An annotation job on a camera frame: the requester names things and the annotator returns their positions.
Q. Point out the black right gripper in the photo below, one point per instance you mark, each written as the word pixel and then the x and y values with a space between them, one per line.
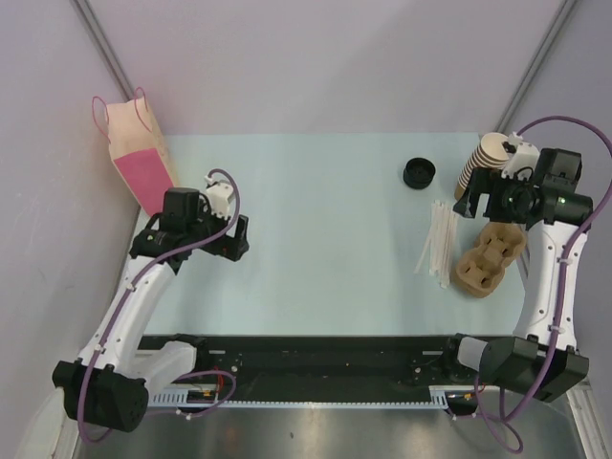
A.
pixel 490 182

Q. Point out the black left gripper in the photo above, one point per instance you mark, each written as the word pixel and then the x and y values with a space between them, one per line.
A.
pixel 228 246

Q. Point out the brown cardboard cup carrier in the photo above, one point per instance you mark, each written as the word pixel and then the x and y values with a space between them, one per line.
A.
pixel 481 269

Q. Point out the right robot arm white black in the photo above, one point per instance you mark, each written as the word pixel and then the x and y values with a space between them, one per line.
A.
pixel 540 358

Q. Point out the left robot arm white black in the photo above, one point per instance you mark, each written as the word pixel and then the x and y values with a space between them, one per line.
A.
pixel 106 385

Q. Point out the stack of paper cups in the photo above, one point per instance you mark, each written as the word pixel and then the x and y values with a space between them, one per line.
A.
pixel 489 153

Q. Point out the stack of black cup lids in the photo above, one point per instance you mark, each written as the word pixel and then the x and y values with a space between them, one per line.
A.
pixel 418 173

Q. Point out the bundle of white wrapped straws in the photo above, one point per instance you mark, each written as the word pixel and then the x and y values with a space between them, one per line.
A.
pixel 440 242

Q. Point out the pink and beige paper bag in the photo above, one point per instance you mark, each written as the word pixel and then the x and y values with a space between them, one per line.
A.
pixel 137 148

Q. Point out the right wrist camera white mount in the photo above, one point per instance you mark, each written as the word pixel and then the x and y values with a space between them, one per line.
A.
pixel 523 158

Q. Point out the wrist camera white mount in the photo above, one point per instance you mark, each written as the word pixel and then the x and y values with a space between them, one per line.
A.
pixel 523 158
pixel 220 196

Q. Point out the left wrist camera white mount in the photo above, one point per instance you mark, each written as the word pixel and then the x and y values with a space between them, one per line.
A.
pixel 220 196

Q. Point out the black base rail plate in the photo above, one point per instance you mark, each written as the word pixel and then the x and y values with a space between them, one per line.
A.
pixel 319 369

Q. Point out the white slotted cable duct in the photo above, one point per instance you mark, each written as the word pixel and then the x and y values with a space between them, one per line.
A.
pixel 175 397

